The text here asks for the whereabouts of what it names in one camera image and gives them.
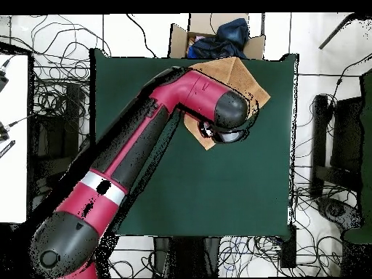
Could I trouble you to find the dark blue clothes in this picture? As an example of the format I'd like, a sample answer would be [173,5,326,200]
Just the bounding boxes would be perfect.
[187,17,251,60]

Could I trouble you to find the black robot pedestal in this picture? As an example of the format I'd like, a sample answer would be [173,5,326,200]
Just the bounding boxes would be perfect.
[153,235,222,278]

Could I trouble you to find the black camera device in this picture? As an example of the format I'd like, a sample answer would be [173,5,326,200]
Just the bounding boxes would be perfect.
[0,59,11,92]
[0,121,10,142]

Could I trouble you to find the blue cable bundle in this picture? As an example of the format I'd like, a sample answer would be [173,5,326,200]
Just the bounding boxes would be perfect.
[217,235,280,275]

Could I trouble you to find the black rod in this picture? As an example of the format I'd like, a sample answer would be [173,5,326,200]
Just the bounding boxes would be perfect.
[318,12,357,50]

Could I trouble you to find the dark green table cloth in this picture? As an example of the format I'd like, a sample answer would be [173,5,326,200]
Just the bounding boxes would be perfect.
[89,47,299,238]

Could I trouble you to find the dark chair base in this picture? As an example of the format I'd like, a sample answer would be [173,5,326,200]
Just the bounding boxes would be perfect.
[316,197,363,230]

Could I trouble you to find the black metal frame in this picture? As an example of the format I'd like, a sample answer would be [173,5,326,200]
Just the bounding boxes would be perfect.
[309,94,364,198]
[28,82,85,190]

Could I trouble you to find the black rectangular block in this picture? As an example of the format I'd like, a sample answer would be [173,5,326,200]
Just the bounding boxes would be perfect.
[280,224,298,269]

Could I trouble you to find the tan terry towel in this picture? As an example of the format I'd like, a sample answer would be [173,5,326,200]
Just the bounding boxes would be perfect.
[183,56,272,151]

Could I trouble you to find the green covered table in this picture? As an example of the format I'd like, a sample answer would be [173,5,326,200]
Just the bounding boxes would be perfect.
[342,69,372,245]

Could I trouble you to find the single black cable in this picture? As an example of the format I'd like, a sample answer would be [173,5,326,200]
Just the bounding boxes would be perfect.
[126,13,158,57]

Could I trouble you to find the white desk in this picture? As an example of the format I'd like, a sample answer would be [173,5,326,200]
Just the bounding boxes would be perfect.
[0,53,30,225]

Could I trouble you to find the black flat strip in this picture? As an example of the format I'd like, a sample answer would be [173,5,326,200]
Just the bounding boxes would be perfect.
[0,139,16,159]

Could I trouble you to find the cardboard box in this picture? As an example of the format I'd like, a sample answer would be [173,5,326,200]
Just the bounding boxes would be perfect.
[168,12,266,60]

